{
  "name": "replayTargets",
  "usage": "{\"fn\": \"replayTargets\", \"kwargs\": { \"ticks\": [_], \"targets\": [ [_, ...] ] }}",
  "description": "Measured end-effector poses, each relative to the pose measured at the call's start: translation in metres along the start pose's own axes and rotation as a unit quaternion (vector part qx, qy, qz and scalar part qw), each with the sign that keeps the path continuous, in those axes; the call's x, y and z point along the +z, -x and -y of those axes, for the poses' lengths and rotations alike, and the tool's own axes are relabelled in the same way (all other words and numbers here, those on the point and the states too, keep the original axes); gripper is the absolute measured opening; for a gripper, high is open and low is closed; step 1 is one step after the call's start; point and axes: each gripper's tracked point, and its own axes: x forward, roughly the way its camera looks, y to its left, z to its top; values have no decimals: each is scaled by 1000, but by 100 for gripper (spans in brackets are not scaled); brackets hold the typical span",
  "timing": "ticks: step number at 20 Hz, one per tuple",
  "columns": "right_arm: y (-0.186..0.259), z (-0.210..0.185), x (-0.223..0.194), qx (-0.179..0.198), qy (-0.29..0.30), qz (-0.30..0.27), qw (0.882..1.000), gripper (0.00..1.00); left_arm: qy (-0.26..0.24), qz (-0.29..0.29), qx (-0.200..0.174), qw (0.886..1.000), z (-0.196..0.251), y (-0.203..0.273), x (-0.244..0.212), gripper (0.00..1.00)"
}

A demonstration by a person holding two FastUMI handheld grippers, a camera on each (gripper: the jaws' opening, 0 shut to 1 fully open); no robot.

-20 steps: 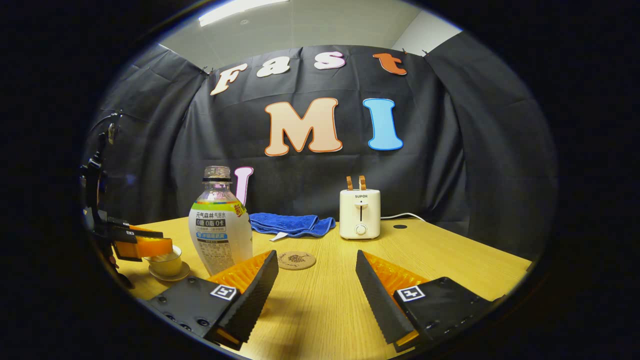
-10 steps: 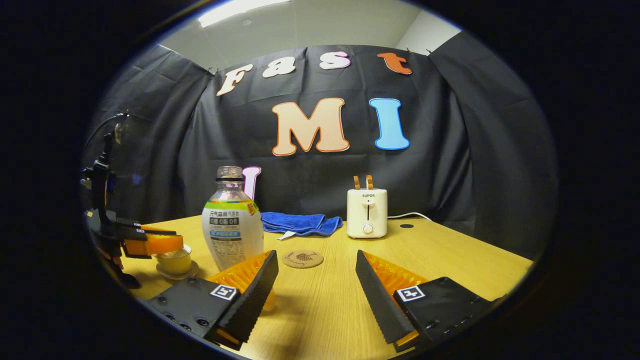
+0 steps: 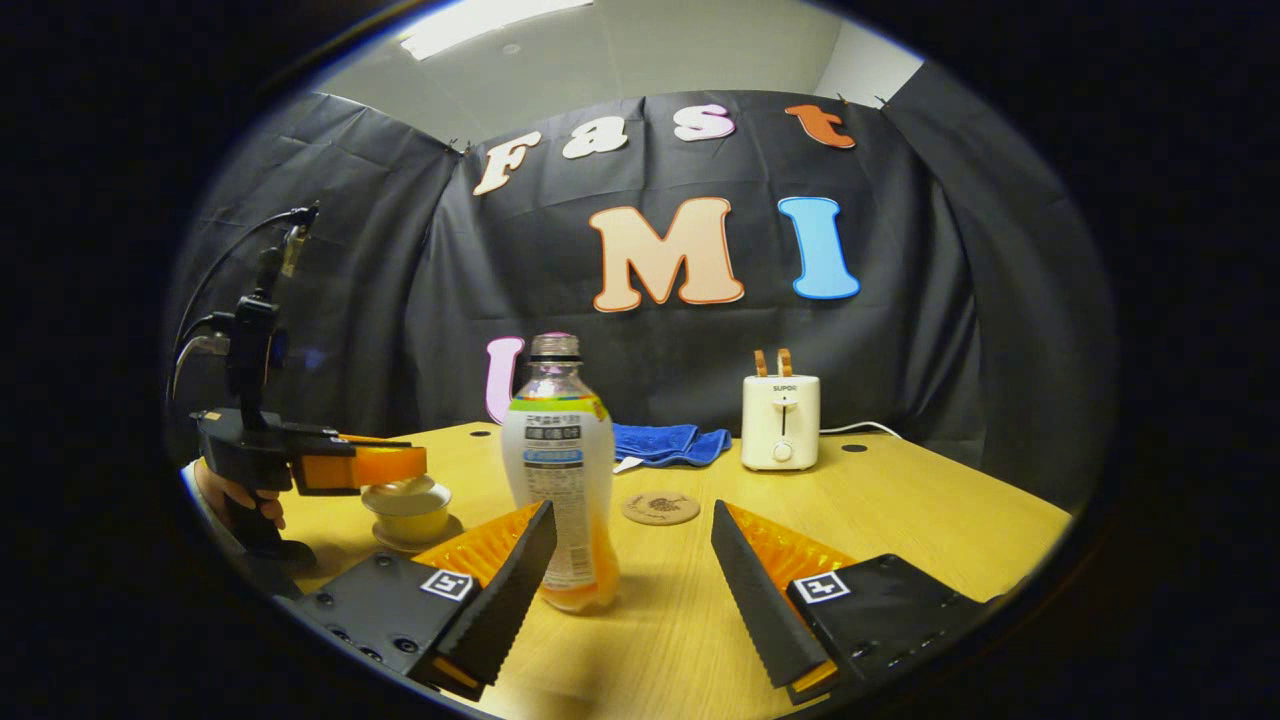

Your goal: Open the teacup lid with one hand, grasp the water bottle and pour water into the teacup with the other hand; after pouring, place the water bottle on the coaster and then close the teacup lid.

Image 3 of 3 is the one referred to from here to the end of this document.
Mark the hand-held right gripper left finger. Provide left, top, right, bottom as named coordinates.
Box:
left=290, top=499, right=559, bottom=701

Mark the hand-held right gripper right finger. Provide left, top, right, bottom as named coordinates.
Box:
left=711, top=499, right=1011, bottom=706

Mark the cream ceramic teacup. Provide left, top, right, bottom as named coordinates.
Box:
left=361, top=483, right=453, bottom=544

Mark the round cork coaster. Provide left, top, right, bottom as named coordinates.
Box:
left=622, top=491, right=701, bottom=527

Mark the clear labelled water bottle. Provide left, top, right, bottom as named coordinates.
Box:
left=500, top=333, right=619, bottom=613

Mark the white toaster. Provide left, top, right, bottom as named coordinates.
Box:
left=741, top=375, right=821, bottom=472

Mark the blue towel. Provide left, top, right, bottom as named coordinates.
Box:
left=610, top=422, right=733, bottom=471

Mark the black backdrop cloth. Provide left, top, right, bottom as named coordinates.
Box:
left=165, top=65, right=1116, bottom=516

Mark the grey cable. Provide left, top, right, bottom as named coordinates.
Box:
left=168, top=333, right=233, bottom=401

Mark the black cable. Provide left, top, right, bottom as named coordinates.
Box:
left=172, top=205, right=321, bottom=361

